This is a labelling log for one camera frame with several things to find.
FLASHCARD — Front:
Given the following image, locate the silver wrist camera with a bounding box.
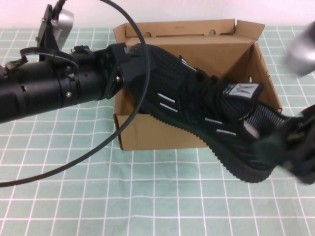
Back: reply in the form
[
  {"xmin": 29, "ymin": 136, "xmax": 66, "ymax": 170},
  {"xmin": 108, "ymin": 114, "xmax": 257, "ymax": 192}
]
[
  {"xmin": 50, "ymin": 8, "xmax": 75, "ymax": 47},
  {"xmin": 284, "ymin": 21, "xmax": 315, "ymax": 76}
]

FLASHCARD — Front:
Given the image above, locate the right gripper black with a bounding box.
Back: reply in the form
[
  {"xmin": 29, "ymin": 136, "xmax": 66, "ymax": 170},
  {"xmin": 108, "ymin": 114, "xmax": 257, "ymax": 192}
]
[{"xmin": 254, "ymin": 104, "xmax": 315, "ymax": 185}]

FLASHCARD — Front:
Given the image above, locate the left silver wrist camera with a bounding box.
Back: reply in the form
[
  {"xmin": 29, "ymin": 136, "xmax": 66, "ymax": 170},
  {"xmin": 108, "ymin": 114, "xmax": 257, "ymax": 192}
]
[{"xmin": 50, "ymin": 8, "xmax": 75, "ymax": 47}]

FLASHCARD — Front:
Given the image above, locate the thin black wire loop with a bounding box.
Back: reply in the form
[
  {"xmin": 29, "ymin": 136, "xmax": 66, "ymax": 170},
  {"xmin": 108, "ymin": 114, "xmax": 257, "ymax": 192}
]
[{"xmin": 19, "ymin": 48, "xmax": 78, "ymax": 74}]

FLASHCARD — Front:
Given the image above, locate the green white checked tablecloth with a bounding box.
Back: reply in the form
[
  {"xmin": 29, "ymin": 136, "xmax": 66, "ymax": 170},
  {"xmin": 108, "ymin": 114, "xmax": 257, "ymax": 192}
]
[{"xmin": 0, "ymin": 24, "xmax": 315, "ymax": 236}]

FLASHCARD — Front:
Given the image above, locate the left camera black cable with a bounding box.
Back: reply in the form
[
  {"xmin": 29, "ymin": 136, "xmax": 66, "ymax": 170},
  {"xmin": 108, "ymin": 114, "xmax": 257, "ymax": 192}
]
[{"xmin": 53, "ymin": 0, "xmax": 66, "ymax": 18}]

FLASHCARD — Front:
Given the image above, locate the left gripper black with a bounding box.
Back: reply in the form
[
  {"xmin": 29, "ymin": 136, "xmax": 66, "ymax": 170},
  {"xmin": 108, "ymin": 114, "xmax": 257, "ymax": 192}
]
[{"xmin": 94, "ymin": 43, "xmax": 152, "ymax": 100}]

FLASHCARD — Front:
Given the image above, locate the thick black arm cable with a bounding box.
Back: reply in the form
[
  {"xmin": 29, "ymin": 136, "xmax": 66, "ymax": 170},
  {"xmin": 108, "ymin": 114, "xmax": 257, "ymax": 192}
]
[{"xmin": 0, "ymin": 0, "xmax": 150, "ymax": 189}]

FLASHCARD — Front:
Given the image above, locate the left black camera bracket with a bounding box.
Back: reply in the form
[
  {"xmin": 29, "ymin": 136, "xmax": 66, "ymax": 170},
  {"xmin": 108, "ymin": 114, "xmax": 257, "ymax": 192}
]
[{"xmin": 36, "ymin": 4, "xmax": 65, "ymax": 54}]

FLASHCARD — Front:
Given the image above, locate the brown cardboard shoe box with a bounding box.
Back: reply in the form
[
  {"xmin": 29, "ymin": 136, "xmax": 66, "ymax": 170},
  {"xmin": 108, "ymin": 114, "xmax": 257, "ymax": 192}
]
[{"xmin": 113, "ymin": 19, "xmax": 283, "ymax": 151}]

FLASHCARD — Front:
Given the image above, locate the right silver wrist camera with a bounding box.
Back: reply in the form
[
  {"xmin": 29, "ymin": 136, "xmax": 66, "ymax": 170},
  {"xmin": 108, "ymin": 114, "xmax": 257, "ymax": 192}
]
[{"xmin": 284, "ymin": 21, "xmax": 315, "ymax": 76}]

